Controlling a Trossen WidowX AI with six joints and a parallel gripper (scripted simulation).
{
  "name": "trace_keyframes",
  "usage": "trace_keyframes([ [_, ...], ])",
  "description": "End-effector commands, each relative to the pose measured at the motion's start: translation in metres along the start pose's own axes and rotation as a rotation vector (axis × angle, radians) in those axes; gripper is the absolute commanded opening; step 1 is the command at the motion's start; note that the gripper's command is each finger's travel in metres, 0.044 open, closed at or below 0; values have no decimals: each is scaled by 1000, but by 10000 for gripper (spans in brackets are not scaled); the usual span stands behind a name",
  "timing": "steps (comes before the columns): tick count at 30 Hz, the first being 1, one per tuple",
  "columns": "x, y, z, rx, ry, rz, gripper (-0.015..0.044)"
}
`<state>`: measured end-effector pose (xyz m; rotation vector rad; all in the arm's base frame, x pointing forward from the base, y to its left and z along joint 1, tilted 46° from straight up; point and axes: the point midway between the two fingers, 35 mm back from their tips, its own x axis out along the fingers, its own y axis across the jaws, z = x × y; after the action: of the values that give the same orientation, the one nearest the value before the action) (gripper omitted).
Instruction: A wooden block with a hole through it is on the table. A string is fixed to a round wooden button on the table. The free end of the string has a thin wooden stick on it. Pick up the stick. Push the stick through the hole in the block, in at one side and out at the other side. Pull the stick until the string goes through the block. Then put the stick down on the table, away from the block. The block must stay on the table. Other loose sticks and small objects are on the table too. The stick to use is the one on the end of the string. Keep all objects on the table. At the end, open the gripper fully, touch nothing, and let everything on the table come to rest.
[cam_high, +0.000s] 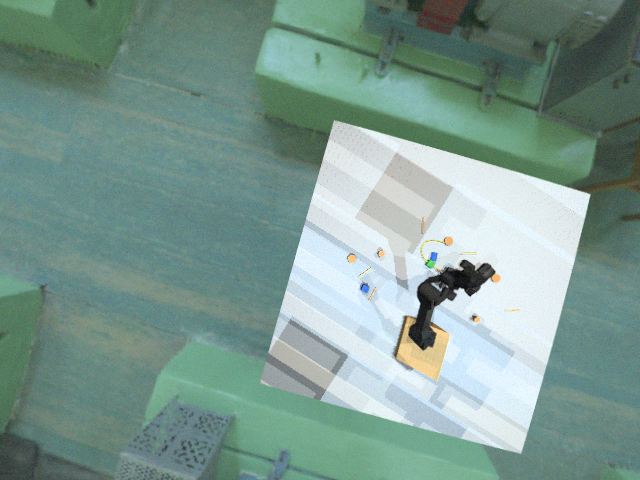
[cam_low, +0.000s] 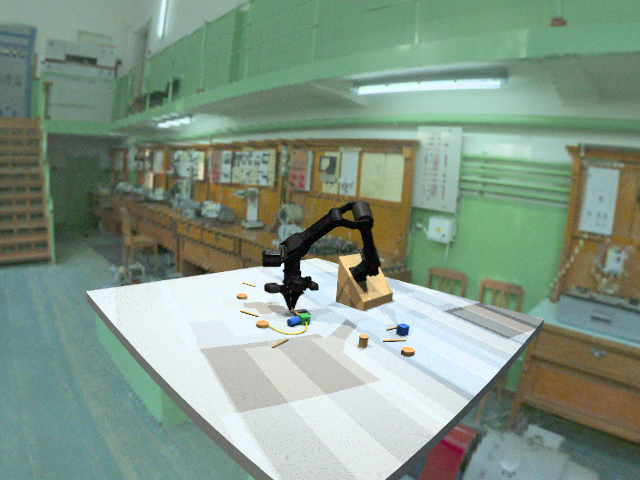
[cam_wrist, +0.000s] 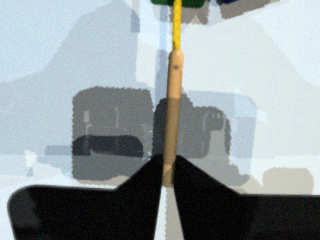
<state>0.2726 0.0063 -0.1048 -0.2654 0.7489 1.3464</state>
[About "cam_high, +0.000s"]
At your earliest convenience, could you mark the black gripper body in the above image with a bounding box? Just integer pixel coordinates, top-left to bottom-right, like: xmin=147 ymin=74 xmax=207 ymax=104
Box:
xmin=441 ymin=260 xmax=476 ymax=301

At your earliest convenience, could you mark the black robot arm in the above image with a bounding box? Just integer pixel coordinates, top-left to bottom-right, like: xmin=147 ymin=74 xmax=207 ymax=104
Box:
xmin=408 ymin=263 xmax=496 ymax=351

